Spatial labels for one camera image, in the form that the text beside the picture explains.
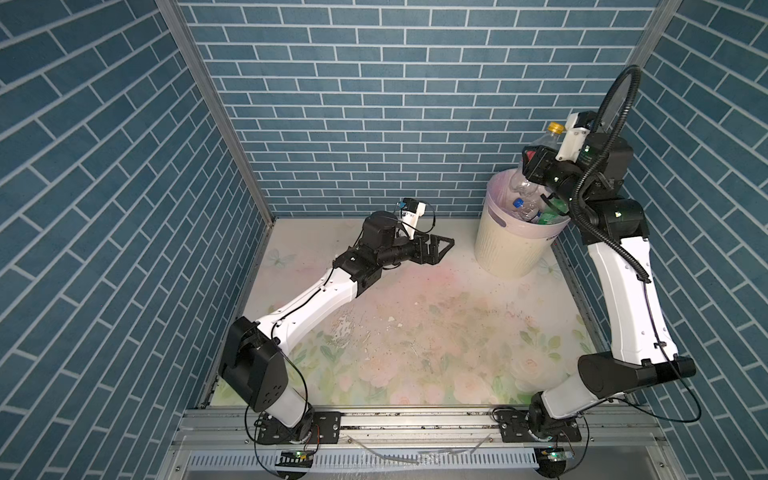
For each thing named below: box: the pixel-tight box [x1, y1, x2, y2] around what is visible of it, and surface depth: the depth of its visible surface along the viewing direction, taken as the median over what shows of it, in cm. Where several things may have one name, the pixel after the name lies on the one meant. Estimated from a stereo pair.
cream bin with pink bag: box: [475, 168, 571, 277], surface depth 89 cm
